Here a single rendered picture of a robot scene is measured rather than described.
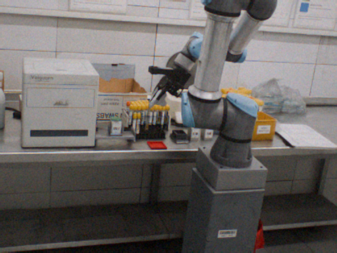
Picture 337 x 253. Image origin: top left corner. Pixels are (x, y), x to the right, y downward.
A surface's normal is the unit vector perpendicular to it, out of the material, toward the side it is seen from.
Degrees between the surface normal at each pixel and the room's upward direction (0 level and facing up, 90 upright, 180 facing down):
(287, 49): 90
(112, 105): 87
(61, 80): 90
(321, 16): 93
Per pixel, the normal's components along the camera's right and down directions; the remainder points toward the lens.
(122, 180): 0.29, 0.28
